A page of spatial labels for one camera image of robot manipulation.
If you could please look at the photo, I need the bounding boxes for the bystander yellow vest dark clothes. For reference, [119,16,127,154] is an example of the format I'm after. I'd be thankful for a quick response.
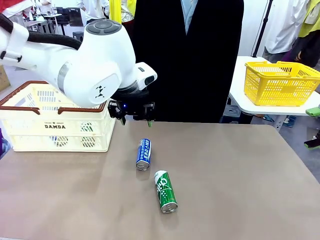
[282,0,320,95]

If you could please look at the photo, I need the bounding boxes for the bystander in white shirt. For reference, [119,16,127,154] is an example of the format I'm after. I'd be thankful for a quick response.
[261,0,311,64]

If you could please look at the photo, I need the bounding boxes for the yellow plastic shopping basket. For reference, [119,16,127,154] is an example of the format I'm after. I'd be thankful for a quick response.
[244,60,320,107]

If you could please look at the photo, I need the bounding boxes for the blue drink can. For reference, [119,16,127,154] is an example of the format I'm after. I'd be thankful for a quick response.
[135,138,153,172]

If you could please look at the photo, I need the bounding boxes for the grey standing desk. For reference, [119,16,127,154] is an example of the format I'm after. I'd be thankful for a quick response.
[23,13,64,35]

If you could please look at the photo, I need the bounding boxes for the grey plastic stool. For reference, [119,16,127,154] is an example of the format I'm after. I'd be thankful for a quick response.
[222,104,242,124]

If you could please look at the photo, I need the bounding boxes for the bystander in grey trousers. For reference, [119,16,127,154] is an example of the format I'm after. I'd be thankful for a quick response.
[0,0,29,20]

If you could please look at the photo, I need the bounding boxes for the person in black jacket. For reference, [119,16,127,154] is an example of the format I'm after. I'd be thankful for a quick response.
[132,0,245,124]

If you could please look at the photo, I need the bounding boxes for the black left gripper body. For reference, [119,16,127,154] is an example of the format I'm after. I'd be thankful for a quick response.
[107,89,156,122]

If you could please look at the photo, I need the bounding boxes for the black cable sleeve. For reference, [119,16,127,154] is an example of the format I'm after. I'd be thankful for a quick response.
[0,13,83,50]

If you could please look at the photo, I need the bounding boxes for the bystander white shirt navy trousers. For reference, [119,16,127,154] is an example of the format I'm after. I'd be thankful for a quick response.
[76,0,111,25]

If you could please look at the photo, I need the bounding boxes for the brown cardboard box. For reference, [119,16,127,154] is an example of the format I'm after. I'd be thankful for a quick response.
[0,64,11,91]

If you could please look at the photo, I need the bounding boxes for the white side table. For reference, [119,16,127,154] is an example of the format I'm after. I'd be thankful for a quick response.
[227,55,320,130]

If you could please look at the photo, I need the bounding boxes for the cream shopping basket brown handles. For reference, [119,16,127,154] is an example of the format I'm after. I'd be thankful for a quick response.
[0,80,117,153]

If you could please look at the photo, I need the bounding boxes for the bystander yellow vest black trousers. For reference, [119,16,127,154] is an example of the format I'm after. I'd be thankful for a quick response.
[109,0,137,25]

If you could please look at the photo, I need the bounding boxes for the black tripod pole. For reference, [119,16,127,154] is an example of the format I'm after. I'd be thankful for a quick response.
[251,0,275,58]

